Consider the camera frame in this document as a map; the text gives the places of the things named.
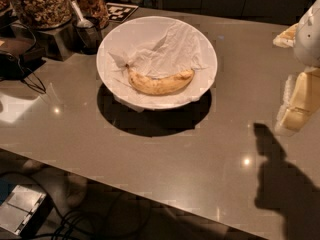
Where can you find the small glass nut jar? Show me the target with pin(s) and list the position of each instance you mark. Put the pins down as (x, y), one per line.
(96, 9)

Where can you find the white plastic spoon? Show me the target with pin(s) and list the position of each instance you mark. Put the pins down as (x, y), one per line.
(82, 22)

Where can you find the large glass nut jar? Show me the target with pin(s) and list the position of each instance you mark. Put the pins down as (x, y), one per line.
(42, 14)

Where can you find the grey box on floor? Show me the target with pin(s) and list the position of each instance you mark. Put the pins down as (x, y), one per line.
(20, 209)

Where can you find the white bowl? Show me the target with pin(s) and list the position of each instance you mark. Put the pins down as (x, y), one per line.
(136, 32)

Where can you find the white paper napkin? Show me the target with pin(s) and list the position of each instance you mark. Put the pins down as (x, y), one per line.
(176, 50)

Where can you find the dark cup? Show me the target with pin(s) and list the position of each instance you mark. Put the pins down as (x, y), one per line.
(87, 40)

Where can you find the black device with cables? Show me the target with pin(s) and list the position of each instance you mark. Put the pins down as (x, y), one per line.
(20, 56)

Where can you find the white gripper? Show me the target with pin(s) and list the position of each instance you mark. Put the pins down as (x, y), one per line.
(308, 40)

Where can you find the yellow banana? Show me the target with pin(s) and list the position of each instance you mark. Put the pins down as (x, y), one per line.
(159, 86)

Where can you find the black white marker tag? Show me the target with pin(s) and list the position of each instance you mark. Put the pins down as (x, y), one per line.
(120, 12)

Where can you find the metal jar stand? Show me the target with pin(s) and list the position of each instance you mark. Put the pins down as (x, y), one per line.
(59, 43)

